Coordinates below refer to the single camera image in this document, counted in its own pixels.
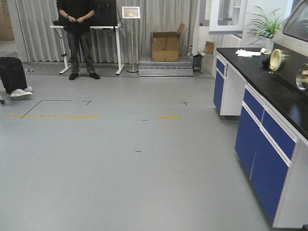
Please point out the sign stand with poster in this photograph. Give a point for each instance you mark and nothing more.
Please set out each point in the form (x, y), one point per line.
(131, 13)

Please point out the grey curtain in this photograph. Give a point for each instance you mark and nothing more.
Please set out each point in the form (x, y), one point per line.
(37, 42)

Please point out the white fume hood cabinet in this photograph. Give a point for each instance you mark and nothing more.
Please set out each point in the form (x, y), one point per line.
(226, 23)

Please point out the stainless steel box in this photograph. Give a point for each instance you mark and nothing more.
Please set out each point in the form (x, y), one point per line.
(203, 62)

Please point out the white paper towels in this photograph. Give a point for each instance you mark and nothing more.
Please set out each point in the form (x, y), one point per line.
(244, 53)

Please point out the seated person's leg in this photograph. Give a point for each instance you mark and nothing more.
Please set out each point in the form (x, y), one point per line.
(13, 78)

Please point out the large open cardboard box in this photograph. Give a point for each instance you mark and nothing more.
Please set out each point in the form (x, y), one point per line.
(166, 45)

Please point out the small cardboard box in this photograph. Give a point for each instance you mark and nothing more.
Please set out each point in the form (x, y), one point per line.
(209, 47)

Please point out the cream round object on bench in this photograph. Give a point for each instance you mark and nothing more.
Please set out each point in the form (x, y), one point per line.
(275, 61)

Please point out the green potted plant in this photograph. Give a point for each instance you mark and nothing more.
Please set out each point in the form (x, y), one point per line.
(264, 25)

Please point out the metal grating platform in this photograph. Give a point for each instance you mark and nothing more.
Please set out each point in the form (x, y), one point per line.
(158, 69)

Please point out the blue and white lab bench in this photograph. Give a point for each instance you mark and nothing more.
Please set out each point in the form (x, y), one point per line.
(272, 137)

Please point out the standing person in black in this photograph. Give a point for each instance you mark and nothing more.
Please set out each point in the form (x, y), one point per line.
(79, 37)

